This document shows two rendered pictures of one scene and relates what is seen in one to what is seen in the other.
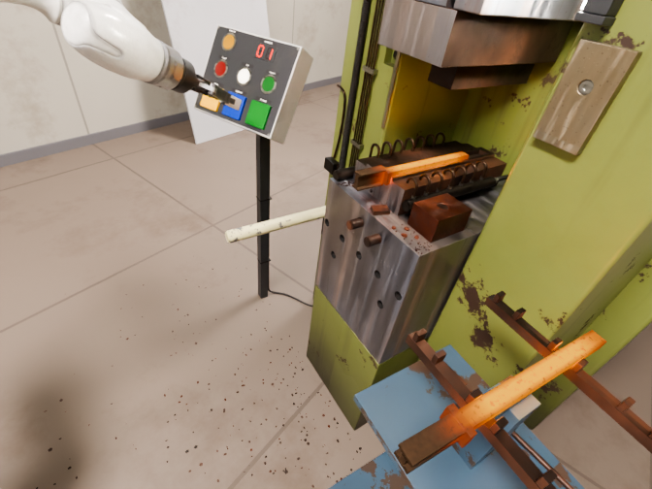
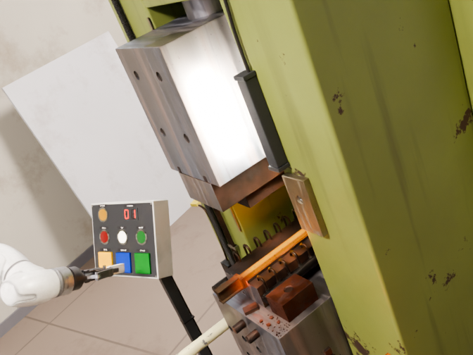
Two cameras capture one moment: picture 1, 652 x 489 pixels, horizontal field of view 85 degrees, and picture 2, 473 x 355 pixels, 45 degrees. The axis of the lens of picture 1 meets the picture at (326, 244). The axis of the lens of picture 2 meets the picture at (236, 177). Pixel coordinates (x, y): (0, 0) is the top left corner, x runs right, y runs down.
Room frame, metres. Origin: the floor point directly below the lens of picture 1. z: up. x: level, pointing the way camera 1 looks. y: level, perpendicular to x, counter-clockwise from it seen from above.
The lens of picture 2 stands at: (-0.62, -0.56, 1.99)
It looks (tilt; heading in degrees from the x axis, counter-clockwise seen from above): 24 degrees down; 13
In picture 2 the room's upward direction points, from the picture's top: 23 degrees counter-clockwise
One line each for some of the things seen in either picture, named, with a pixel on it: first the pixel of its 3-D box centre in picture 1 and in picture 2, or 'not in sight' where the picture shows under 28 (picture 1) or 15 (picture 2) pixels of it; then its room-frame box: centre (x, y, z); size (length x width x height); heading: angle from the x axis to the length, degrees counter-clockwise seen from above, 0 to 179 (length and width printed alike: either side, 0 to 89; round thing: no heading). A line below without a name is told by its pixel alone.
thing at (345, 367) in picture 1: (390, 331); not in sight; (0.94, -0.32, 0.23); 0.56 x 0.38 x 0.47; 127
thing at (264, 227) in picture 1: (283, 222); (207, 338); (1.07, 0.17, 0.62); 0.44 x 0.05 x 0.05; 127
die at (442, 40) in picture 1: (477, 31); (254, 156); (0.98, -0.28, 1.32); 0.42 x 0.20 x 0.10; 127
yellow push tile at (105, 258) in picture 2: (212, 97); (106, 261); (1.18, 0.44, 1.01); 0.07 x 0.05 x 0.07; 62
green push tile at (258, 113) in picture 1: (258, 114); (143, 263); (1.09, 0.27, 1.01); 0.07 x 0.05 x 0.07; 62
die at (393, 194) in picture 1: (431, 170); (291, 249); (0.98, -0.28, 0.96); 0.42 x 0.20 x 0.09; 127
